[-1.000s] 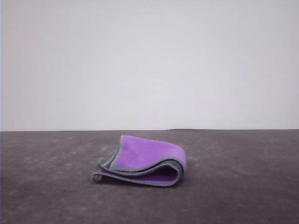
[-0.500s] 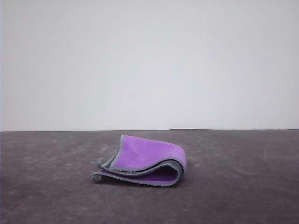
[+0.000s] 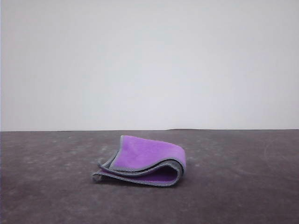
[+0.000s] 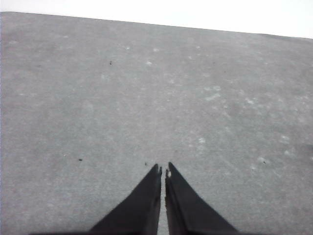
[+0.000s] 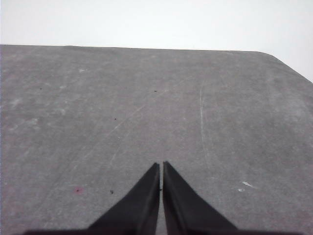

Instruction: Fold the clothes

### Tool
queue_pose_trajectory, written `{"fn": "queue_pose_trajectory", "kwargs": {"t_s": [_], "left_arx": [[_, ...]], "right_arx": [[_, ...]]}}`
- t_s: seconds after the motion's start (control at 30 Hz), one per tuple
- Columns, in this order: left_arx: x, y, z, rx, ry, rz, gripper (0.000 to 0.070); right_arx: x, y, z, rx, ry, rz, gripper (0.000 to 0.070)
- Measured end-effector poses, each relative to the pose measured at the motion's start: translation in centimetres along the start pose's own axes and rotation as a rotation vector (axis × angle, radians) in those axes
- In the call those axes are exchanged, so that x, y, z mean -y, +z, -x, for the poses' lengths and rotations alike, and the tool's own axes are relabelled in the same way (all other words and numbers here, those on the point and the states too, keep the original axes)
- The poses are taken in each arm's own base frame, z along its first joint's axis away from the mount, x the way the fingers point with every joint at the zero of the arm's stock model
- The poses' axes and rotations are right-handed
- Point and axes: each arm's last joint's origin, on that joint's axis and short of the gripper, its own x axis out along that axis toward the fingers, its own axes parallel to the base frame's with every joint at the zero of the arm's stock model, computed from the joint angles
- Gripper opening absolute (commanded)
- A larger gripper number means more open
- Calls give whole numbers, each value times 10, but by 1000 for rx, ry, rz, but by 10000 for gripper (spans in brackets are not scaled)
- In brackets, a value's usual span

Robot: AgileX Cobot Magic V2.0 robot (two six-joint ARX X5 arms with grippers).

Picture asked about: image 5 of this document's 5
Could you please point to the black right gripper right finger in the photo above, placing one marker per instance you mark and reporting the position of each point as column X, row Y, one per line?
column 185, row 213

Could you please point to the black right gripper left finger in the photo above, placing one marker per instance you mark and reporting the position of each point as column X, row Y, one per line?
column 137, row 210

